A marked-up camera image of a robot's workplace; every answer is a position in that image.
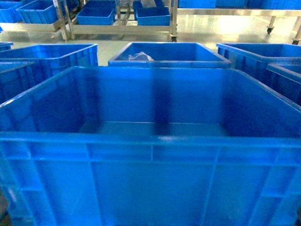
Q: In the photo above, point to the long steel trolley right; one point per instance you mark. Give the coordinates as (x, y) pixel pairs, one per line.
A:
(273, 13)

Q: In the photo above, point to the blue crate rear left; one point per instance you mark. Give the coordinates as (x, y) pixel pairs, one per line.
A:
(51, 59)

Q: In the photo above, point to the blue crates on trolley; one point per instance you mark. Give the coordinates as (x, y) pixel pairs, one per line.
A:
(248, 4)

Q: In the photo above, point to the blue crate on cart right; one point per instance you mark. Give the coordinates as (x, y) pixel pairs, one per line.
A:
(152, 16)

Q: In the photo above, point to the crumpled clear plastic bag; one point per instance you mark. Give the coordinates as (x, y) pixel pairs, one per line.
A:
(141, 56)

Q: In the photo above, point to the blue crate rear right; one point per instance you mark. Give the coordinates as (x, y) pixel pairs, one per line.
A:
(253, 58)

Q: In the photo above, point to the blue crate far left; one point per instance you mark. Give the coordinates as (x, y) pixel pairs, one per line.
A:
(28, 11)

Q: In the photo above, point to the blue crate near left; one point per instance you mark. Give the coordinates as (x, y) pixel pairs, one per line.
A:
(15, 78)

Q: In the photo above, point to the blue crate near right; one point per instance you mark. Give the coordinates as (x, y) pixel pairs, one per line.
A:
(286, 80)

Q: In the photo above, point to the blue crate on cart left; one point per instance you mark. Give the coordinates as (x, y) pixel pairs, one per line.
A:
(97, 12)

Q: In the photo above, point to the blue crate behind center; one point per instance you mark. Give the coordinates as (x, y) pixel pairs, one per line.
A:
(170, 54)

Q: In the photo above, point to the blue crate on cart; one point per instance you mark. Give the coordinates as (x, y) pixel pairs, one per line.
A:
(97, 12)
(152, 16)

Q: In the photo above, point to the large blue plastic crate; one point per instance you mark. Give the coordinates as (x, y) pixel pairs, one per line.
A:
(113, 146)

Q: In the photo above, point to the steel roller shelf cart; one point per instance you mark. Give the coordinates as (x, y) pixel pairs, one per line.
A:
(68, 25)

